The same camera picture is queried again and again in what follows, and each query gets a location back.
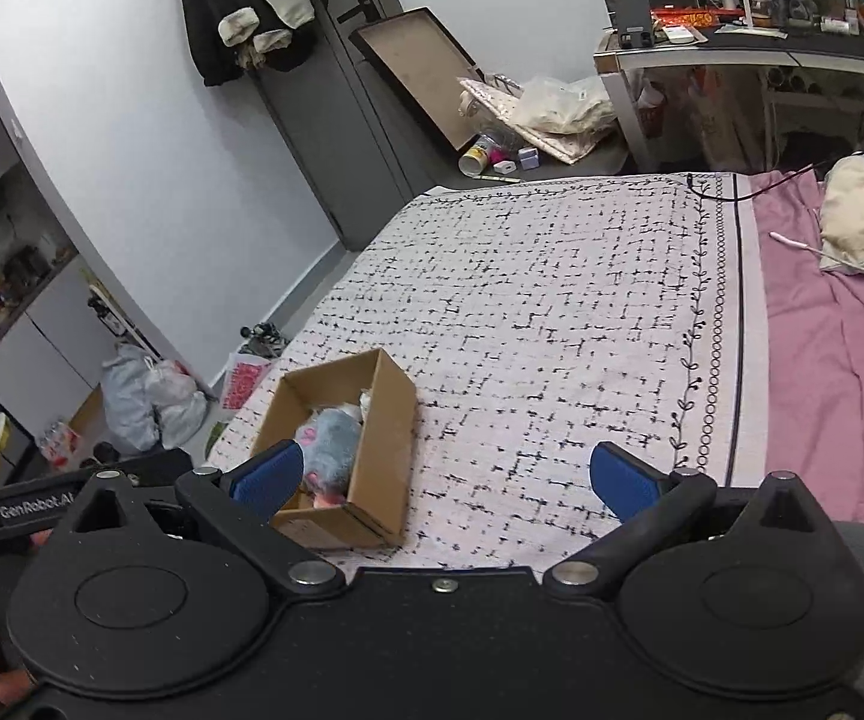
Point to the white yellow canister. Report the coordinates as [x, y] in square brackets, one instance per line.
[475, 157]

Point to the black and cream jacket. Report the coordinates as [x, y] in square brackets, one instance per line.
[252, 15]

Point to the dark grey door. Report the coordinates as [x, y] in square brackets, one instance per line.
[334, 105]

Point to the black desktop device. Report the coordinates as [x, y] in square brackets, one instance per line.
[631, 19]

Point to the small lilac box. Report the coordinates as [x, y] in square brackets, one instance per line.
[528, 157]

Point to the flat red box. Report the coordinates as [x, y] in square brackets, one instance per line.
[694, 16]

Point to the cardboard box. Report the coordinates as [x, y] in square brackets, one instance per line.
[379, 457]

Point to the small pink white box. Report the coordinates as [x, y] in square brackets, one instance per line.
[505, 163]

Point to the pink patterned bag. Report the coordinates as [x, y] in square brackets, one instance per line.
[241, 382]

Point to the black-framed brown board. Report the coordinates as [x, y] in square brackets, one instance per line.
[417, 67]

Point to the grey cabinet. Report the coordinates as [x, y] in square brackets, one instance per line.
[19, 337]

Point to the blue-grey plush toy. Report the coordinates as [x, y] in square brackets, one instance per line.
[334, 446]

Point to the white black-patterned blanket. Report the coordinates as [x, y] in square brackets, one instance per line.
[537, 315]

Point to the plastic bag on floor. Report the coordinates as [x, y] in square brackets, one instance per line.
[552, 109]

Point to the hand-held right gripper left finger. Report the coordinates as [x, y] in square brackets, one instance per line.
[267, 480]

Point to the small black tripod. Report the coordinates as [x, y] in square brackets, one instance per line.
[263, 331]

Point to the grey plastic bag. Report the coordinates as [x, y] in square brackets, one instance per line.
[132, 397]

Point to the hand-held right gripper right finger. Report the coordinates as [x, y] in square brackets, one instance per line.
[623, 484]

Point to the white desk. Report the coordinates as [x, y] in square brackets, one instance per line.
[739, 52]

